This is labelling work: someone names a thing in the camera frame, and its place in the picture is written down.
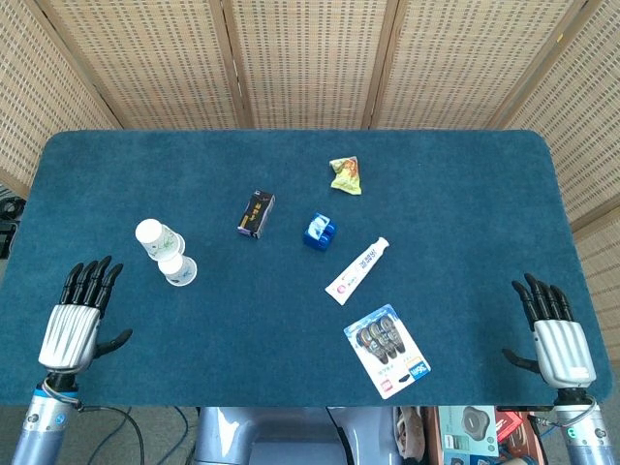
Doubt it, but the small black purple carton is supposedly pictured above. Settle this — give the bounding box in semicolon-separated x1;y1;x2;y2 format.
236;190;276;239

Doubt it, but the correction tape blister pack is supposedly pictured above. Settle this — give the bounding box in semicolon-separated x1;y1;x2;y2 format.
343;303;432;400

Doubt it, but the red black product box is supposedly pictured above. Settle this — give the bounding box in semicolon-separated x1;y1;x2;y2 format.
496;410;527;445

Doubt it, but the white pink toothpaste tube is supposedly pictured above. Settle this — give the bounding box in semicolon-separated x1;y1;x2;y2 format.
324;236;391;306

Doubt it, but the crumpled yellow snack wrapper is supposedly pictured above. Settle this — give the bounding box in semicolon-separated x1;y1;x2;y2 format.
328;155;363;196

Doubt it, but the dark blue product box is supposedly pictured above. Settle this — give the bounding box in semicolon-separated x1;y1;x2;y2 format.
443;450;500;465

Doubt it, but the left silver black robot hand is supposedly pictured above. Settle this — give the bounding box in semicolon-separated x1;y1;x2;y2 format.
37;255;134;374

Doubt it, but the black power box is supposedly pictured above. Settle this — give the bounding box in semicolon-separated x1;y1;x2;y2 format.
0;220;20;259

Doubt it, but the teal blue table mat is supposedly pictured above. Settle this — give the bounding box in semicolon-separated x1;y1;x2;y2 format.
0;129;612;408

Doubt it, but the paper cup green fern print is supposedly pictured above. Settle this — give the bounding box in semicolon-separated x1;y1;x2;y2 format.
135;218;182;263

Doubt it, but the coiled black cable bundle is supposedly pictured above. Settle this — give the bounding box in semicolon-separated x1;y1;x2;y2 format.
0;196;26;220

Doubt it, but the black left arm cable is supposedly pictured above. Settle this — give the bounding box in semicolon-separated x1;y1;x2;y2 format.
77;404;146;465

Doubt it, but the blue floor cable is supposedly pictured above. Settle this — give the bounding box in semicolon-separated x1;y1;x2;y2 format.
159;405;191;465

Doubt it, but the blue toy building block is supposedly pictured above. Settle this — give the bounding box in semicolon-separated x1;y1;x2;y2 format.
302;211;339;252

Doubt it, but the brown crumpled bag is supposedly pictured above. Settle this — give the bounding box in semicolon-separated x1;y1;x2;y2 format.
394;406;430;461

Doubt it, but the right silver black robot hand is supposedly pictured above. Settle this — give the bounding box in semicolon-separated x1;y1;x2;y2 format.
502;272;598;389

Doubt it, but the teal box grey round device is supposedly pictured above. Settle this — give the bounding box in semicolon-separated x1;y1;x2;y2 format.
438;405;500;459

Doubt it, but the blue-grey robot torso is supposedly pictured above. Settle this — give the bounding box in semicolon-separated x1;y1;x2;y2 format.
193;405;403;465

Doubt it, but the woven bamboo folding screen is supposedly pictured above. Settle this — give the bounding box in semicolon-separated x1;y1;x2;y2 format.
0;0;620;388

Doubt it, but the grey right wrist cable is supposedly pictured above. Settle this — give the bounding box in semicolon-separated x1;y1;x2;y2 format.
532;395;600;431

